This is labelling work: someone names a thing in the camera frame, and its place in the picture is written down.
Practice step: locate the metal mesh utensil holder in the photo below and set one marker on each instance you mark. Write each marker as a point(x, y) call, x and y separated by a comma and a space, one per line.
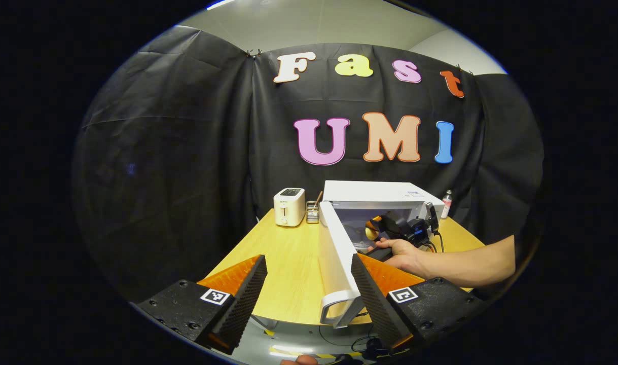
point(313, 214)

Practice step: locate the black backdrop cloth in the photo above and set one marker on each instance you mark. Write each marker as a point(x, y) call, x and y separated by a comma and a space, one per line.
point(177, 152)

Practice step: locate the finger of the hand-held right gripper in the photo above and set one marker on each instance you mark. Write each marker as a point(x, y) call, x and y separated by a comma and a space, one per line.
point(378, 220)

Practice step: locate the orange food piece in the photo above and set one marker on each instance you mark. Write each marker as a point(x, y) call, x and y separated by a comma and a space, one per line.
point(371, 232)

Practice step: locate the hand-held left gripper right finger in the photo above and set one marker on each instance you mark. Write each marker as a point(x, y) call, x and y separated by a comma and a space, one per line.
point(377, 304)

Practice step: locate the white microwave oven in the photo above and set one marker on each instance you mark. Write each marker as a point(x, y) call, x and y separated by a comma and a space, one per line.
point(374, 195)

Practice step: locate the white toaster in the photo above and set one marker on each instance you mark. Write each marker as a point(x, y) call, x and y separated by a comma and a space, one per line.
point(288, 210)

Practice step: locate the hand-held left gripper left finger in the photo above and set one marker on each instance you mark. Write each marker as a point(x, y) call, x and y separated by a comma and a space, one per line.
point(243, 304)

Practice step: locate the small pink label bottle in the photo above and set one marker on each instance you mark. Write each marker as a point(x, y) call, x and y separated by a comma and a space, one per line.
point(446, 205)

